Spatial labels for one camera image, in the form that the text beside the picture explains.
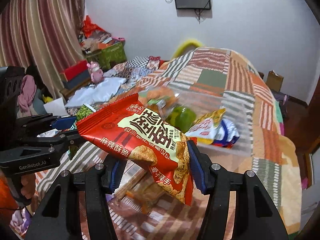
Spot green pea snack bag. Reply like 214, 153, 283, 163
75, 103, 97, 121

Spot red spicy crisps bag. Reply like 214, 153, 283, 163
76, 94, 193, 205

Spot blue white snack bag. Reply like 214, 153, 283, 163
213, 118, 240, 148

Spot yellow white chips bag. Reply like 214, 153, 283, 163
185, 108, 226, 145

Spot clear bag orange snacks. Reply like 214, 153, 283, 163
138, 86, 179, 120

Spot person left hand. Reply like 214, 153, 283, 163
21, 173, 36, 199

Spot red flat box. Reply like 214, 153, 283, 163
60, 60, 88, 82

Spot white plastic bag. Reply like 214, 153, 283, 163
65, 77, 126, 108

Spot pink plush toy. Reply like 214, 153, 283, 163
87, 61, 104, 84

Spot long biscuit roll pack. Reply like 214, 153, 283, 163
114, 168, 147, 200

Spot patchwork striped bed blanket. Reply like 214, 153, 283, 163
32, 47, 303, 240

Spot green storage box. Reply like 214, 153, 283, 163
85, 42, 127, 72

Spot striped pink beige curtain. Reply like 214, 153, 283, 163
1, 0, 85, 98

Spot clear plastic storage bin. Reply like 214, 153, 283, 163
138, 87, 253, 158

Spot brown paper bag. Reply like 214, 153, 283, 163
266, 70, 284, 92

